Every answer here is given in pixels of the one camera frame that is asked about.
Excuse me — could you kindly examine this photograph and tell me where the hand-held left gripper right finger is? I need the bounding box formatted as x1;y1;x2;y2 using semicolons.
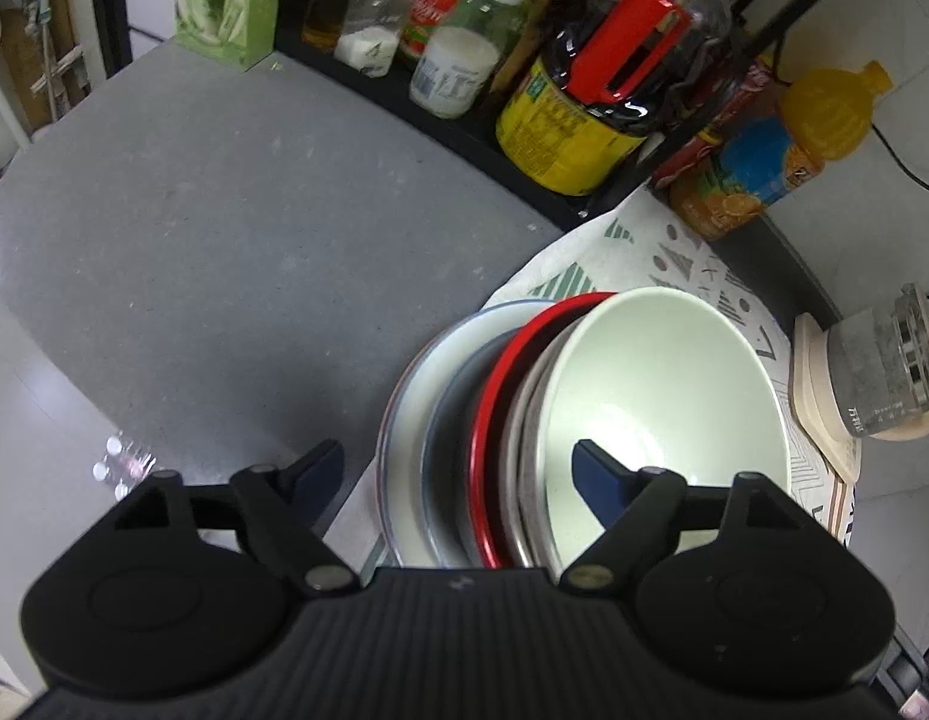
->
558;439;818;593

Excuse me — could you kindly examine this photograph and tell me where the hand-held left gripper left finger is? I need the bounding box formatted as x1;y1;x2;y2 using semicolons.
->
112;439;361;599

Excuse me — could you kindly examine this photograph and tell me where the cream bowl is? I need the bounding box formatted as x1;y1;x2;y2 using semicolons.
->
502;315;608;569
535;286;794;578

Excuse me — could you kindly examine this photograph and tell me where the white plate leaf motif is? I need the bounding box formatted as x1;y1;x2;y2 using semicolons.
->
376;300;563;567

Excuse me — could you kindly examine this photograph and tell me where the red and black bowl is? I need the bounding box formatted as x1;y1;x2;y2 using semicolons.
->
468;291;619;569

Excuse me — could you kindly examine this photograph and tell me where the large white plate blue rim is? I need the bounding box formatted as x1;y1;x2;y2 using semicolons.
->
421;326;526;567

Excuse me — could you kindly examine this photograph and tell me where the cream kettle base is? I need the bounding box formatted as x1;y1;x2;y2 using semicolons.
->
790;313;929;485

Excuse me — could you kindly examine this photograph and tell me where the patterned fringed table mat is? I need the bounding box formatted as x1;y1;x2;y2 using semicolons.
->
325;187;863;571

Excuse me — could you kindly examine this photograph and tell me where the orange juice bottle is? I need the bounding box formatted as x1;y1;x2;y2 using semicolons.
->
669;60;895;242

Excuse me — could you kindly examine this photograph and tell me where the black metal shelf rack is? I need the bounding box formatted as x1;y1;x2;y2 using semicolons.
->
273;0;886;233

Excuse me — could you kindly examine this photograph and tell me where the small white jar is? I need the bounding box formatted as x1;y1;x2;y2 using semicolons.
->
409;26;502;119

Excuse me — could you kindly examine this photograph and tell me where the small glass jar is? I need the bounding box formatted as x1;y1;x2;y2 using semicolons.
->
334;0;419;80

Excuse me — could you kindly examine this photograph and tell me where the green carton box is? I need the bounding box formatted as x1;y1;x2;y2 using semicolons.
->
173;0;287;72

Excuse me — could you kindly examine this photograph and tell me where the sauce bottle green label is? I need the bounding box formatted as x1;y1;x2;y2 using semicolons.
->
400;0;466;61

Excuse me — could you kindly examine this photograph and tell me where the soy sauce jug red handle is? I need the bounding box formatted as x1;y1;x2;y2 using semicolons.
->
496;0;736;197

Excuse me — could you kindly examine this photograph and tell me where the black power cable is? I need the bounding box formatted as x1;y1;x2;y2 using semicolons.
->
873;124;929;200

